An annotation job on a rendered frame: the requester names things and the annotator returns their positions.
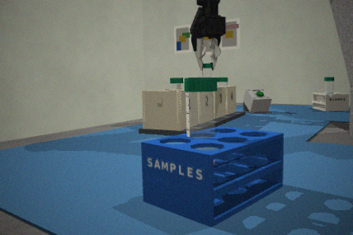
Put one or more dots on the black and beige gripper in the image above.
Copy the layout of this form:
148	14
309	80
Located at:
215	26

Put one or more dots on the blue bench mat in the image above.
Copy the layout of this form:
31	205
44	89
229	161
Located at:
91	184

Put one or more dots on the blue tube rack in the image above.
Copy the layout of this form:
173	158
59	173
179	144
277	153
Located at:
185	181

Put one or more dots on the white tube rack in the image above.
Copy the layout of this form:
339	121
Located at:
331	102

